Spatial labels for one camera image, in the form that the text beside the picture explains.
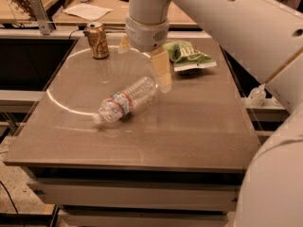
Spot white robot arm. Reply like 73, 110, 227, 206
126, 0, 303, 227

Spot left metal bracket post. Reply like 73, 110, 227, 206
29, 0, 53, 35

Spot white drawer cabinet under table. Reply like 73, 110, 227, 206
28, 168, 243, 227

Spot black floor cable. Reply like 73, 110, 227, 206
0, 180, 21, 216

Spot clear plastic water bottle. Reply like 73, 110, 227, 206
92, 77, 157, 125

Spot black cable on rail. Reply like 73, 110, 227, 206
68, 26, 127, 41

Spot green chip bag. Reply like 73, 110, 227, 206
163, 41, 217, 72

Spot white paper sheet left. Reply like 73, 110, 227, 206
64, 3, 112, 21

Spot gold soda can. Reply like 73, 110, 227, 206
83, 22, 109, 60

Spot clear sanitizer bottle left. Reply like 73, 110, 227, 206
247, 84, 266, 107

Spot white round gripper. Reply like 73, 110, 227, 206
118, 13, 172, 93

